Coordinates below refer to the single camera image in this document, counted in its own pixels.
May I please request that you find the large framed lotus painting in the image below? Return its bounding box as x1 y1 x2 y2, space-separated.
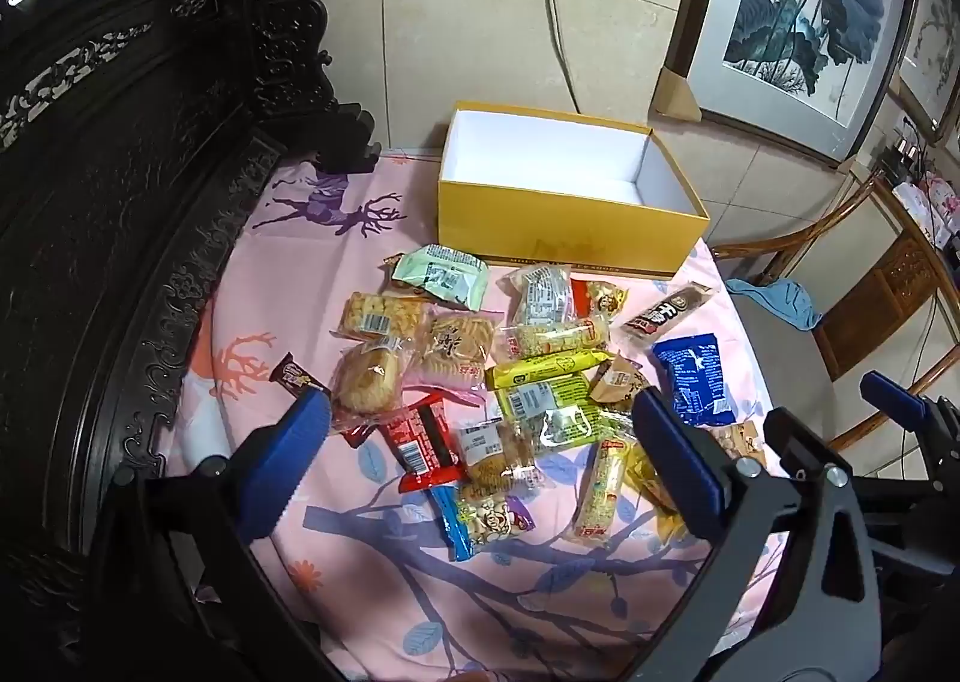
667 0 923 166

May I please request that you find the pink-edged noodle cracker packet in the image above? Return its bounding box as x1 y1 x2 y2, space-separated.
409 314 496 390

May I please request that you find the blue-edged peanut packet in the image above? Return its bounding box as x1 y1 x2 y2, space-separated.
431 483 535 563

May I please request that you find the clear brown cracker packet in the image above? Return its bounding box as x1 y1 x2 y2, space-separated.
457 419 545 495

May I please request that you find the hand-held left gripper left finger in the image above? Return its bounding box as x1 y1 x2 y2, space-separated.
82 389 346 682

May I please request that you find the yellow stick snack packet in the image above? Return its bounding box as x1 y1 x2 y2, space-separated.
486 350 612 390

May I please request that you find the dark carved wooden furniture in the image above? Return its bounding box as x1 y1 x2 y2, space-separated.
0 0 380 682

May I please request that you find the red peanut packet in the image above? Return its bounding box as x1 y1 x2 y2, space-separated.
570 277 629 323

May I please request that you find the blue cloth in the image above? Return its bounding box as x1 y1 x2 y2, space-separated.
726 277 818 332

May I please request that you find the pink printed tablecloth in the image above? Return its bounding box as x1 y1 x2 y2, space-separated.
169 153 781 682

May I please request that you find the cardboard corner protector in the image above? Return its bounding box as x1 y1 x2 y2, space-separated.
651 68 702 122

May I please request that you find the green yellow snack packet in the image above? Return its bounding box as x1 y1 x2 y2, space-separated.
495 374 638 450

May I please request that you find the rice bar packet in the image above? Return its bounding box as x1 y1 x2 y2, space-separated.
499 318 610 360
574 438 627 548

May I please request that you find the small framed painting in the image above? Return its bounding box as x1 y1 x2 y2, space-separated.
892 0 960 143

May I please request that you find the brown wooden chair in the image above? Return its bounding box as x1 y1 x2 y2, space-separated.
709 172 960 458

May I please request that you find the round pastry packet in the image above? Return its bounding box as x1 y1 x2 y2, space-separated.
330 341 421 422

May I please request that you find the yellow crinkled snack packet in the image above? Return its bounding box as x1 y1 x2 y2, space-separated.
626 442 687 540

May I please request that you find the red snack packet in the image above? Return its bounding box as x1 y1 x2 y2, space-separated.
341 389 470 495

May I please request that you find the grey power cable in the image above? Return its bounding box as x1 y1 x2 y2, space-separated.
546 0 583 113

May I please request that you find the yellow cardboard box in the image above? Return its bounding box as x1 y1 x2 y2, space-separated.
437 101 711 276

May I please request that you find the small beige peanut packet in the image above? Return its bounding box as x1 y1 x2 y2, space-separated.
709 419 767 469

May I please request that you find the blue snack packet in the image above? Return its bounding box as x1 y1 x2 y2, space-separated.
651 333 740 428

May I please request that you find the long dark snack packet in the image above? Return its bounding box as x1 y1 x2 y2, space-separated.
611 281 713 345

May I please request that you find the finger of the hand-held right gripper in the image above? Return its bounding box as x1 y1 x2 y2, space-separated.
763 408 852 482
859 371 960 477

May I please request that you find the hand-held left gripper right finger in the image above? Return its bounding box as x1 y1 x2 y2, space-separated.
630 388 886 682

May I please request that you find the small brown chocolate candy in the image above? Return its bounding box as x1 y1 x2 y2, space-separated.
271 352 331 398

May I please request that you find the clear yellow cracker packet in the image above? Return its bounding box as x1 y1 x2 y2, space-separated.
334 290 432 342

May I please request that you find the small brown snack packet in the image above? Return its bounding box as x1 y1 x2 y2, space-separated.
589 354 650 405

